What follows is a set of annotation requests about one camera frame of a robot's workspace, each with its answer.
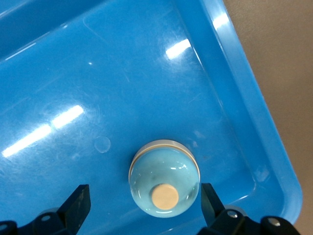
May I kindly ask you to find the blue plastic tray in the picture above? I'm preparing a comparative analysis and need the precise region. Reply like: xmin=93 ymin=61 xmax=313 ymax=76
xmin=0 ymin=0 xmax=304 ymax=235

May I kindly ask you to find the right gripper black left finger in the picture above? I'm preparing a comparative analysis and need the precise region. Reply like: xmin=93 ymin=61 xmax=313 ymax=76
xmin=0 ymin=184 xmax=92 ymax=235

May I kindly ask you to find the brown table mat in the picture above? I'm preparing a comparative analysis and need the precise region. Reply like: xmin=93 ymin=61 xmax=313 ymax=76
xmin=224 ymin=0 xmax=313 ymax=235

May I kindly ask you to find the blue dome desk bell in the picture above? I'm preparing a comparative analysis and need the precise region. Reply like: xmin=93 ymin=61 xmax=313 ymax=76
xmin=128 ymin=139 xmax=201 ymax=218

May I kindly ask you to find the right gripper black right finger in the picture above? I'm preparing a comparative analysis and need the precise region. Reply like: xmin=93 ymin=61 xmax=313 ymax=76
xmin=200 ymin=183 xmax=300 ymax=235

